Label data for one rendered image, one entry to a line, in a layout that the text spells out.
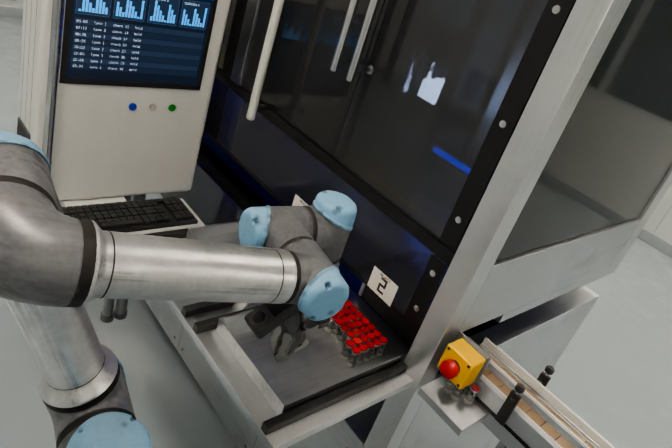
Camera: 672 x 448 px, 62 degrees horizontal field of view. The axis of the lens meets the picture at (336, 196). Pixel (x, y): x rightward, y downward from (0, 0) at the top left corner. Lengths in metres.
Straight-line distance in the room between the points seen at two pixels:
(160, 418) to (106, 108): 1.15
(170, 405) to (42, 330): 1.49
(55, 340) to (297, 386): 0.54
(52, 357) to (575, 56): 0.94
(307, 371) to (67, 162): 0.91
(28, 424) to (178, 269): 1.62
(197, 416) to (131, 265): 1.67
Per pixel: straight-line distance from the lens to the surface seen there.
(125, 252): 0.65
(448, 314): 1.25
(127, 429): 0.93
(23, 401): 2.31
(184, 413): 2.29
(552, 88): 1.07
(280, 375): 1.24
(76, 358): 0.90
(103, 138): 1.73
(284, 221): 0.85
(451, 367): 1.24
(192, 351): 2.25
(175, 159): 1.85
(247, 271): 0.71
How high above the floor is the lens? 1.75
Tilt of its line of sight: 26 degrees down
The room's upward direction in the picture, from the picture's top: 19 degrees clockwise
